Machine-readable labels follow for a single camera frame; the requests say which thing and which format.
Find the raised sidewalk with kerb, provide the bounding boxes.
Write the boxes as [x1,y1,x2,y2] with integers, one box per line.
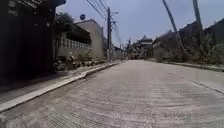
[0,60,124,114]

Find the utility pole with lamp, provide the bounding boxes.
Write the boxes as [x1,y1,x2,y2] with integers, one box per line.
[105,7,120,62]

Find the pale house with fence wall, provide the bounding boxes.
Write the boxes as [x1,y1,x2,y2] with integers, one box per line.
[54,18,107,61]

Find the overhead wires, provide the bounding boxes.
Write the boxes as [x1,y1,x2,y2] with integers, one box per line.
[84,0,125,49]

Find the grey concrete road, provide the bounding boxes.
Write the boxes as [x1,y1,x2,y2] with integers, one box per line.
[0,59,224,128]

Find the dark building with gate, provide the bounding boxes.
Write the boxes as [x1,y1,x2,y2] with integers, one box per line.
[0,0,67,88]

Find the kerb strip beside bushes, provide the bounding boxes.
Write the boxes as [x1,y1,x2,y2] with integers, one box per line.
[146,59,224,73]

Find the potted plants row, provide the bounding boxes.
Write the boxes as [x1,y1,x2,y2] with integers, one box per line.
[53,53,109,72]

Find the leaning utility pole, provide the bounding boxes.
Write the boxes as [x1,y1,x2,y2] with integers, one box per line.
[161,0,186,53]

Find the overgrown bushes with wall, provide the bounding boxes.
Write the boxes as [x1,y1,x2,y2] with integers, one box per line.
[151,18,224,66]

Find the distant houses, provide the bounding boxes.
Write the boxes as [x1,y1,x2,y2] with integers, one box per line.
[124,34,155,61]

